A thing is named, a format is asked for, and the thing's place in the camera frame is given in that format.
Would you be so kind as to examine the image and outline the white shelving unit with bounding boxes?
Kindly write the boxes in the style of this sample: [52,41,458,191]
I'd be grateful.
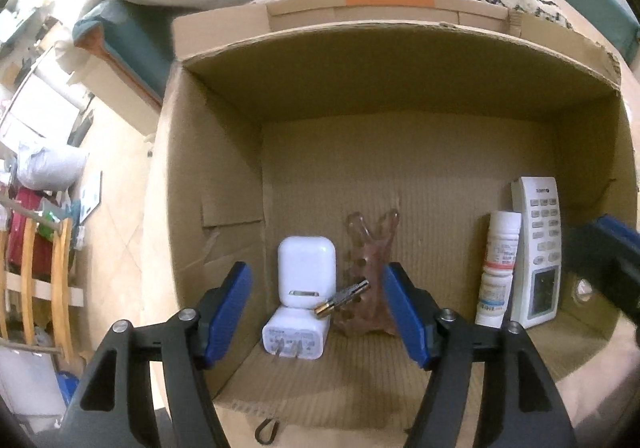
[0,3,96,149]

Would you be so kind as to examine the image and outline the brown translucent hair claw clip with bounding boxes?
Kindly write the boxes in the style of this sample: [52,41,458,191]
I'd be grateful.
[332,209,402,336]

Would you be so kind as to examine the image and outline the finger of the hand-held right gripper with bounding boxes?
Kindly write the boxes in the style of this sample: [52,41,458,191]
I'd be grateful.
[564,212,640,325]

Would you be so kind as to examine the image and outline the white pill bottle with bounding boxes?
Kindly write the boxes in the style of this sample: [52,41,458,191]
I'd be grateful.
[474,211,522,329]

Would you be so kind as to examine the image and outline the white earbuds case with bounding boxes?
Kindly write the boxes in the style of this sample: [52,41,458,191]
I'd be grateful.
[277,235,337,310]

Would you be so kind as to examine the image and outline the small gold metal object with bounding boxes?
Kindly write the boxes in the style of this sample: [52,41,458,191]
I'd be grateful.
[314,280,371,319]

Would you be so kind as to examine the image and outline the cardboard box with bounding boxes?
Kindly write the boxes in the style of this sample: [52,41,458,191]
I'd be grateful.
[142,0,638,435]

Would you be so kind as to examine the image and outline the wooden rack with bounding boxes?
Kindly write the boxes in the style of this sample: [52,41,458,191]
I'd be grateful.
[0,195,86,369]

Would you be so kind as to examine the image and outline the white plastic bag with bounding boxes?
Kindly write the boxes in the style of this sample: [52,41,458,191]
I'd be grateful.
[17,141,90,191]

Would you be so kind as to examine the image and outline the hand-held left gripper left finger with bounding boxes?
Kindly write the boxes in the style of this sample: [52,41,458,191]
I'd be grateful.
[57,261,253,448]

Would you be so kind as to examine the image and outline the white remote control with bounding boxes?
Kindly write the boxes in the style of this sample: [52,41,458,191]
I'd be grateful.
[510,175,563,329]

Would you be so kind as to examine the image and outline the black hair tie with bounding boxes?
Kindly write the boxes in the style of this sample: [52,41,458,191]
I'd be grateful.
[254,419,278,445]

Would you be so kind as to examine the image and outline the teal bed frame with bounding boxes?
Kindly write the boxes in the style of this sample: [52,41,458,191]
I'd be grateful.
[72,0,188,109]

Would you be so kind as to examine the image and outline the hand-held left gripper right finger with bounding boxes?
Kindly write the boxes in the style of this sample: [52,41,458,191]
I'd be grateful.
[383,261,577,448]

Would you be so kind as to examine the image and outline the white charger adapter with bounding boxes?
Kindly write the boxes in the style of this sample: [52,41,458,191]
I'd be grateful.
[261,304,332,361]

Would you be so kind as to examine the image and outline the red bag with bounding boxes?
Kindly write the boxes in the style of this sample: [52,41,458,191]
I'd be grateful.
[7,187,57,259]

